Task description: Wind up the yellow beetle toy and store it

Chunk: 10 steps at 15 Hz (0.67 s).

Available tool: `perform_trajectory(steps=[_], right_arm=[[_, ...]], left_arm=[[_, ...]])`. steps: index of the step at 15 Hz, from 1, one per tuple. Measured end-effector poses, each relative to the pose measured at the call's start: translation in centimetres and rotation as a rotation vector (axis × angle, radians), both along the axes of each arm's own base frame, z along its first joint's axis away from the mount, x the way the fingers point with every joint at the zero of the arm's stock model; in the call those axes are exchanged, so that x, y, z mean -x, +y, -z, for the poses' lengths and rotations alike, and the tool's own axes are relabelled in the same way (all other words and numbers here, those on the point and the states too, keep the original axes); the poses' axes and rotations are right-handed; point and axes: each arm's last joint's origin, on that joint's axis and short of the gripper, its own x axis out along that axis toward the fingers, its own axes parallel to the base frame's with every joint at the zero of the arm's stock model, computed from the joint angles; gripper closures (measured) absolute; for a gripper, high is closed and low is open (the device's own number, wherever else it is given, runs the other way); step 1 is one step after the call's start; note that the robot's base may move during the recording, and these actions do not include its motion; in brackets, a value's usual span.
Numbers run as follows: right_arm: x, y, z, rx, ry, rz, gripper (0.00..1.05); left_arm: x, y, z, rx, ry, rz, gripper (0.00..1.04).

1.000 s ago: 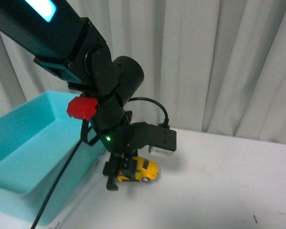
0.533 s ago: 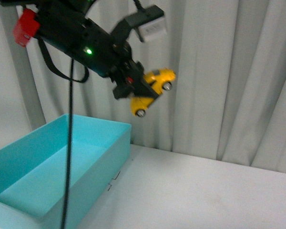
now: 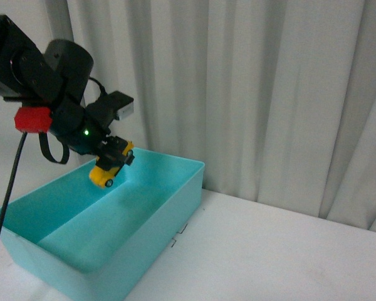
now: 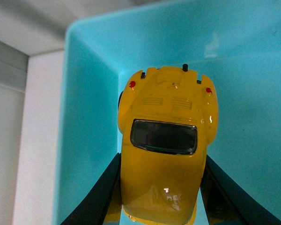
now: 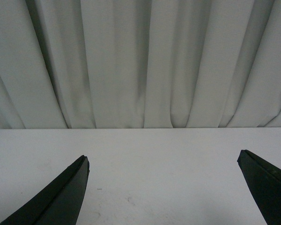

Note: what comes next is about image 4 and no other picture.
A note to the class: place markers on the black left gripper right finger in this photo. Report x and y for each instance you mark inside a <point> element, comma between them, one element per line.
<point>226,203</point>

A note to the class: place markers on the yellow beetle toy car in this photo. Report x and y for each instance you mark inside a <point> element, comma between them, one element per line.
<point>167,118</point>

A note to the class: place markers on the grey-white curtain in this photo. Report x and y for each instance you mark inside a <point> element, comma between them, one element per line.
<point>39,26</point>

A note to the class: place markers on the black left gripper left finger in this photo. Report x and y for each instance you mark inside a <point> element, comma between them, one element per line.
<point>102,205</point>

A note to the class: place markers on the turquoise plastic storage bin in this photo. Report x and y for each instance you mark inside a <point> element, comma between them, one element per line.
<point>237,43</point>

